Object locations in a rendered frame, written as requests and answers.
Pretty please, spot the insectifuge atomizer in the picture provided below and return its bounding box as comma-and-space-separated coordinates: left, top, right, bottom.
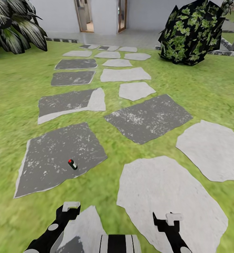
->
68, 160, 77, 170

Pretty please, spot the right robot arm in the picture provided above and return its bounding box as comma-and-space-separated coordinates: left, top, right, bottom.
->
153, 213, 192, 253

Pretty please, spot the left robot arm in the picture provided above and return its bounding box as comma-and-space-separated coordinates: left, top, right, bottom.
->
23, 201, 81, 253

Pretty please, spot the robot trunk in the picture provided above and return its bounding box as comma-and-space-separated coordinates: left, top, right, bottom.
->
93, 234, 141, 253

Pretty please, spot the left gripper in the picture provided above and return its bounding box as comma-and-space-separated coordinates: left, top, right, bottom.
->
56, 206, 81, 223

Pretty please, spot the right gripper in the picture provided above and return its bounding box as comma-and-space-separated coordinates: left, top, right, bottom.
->
153, 213, 180, 240

